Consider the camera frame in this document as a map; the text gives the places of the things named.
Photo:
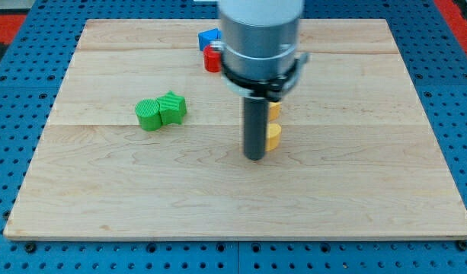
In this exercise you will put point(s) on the green star block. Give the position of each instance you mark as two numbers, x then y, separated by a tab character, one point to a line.
172	108

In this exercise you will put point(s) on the blue block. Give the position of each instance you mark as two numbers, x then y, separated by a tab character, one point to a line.
207	37

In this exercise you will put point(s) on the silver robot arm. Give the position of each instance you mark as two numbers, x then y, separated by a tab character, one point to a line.
259	62

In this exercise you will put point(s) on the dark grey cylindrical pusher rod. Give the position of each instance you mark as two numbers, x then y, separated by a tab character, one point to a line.
255	127

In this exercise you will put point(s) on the green cylinder block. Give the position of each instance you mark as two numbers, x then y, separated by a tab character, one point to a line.
148	114

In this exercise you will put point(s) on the yellow hexagon block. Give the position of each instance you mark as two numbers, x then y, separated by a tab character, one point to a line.
274	110

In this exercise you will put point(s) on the red block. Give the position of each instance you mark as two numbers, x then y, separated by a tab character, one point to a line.
211	59

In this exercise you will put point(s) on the wooden board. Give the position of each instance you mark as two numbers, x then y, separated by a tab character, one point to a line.
357	159

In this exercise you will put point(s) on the yellow heart block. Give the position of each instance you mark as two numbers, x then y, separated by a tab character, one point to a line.
274	131

